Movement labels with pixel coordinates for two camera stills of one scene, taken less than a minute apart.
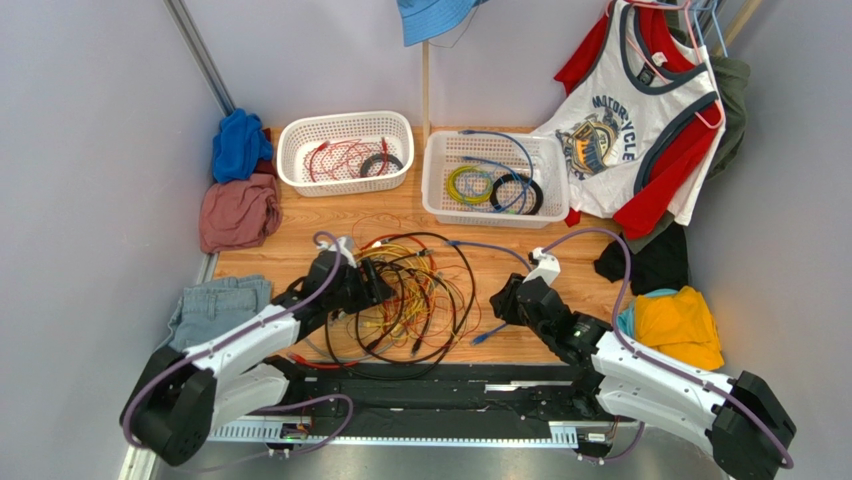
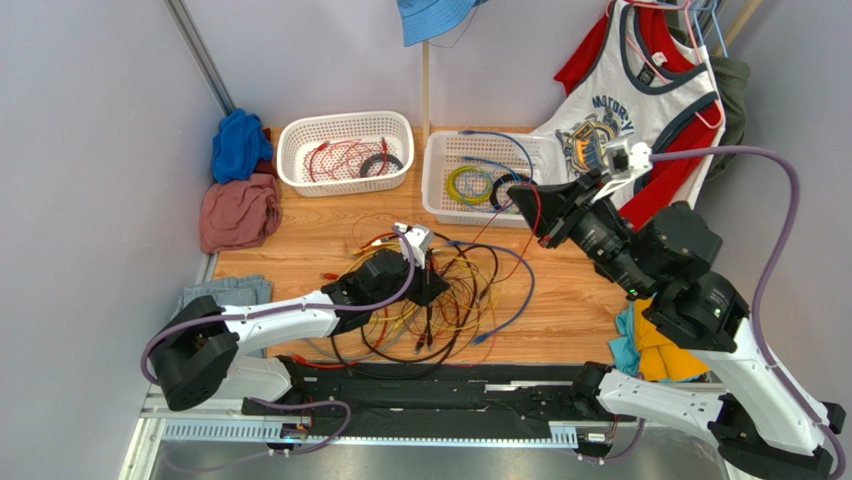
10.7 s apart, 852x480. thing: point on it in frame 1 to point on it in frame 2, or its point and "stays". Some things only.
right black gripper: [510, 301] to [568, 216]
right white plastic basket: [495, 179] stays
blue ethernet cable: [522, 201] stays
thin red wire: [343, 159] stays
